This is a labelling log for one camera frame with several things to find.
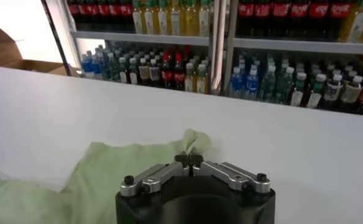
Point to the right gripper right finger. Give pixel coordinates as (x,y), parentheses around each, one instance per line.
(230,175)

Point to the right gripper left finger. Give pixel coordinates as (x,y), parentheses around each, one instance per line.
(157,178)

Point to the green printed t-shirt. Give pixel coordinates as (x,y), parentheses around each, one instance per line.
(93,176)

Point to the blue label water bottle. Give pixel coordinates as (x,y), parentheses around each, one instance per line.
(252,86)
(86,67)
(97,68)
(237,85)

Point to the small yellow drink bottle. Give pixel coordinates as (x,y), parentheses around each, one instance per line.
(190,80)
(202,82)

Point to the green tinted water bottle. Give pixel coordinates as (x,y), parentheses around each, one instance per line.
(107,68)
(268,85)
(284,86)
(115,68)

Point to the small dark tea bottle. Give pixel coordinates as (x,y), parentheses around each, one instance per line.
(333,91)
(351,92)
(123,74)
(133,74)
(298,94)
(154,74)
(315,95)
(144,73)

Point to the grey metal shelf rack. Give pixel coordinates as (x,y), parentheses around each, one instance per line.
(139,38)
(291,45)

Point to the open cardboard box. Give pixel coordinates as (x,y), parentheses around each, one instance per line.
(5,51)

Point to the black slanted frame pole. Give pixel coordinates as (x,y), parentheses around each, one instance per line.
(56,36)

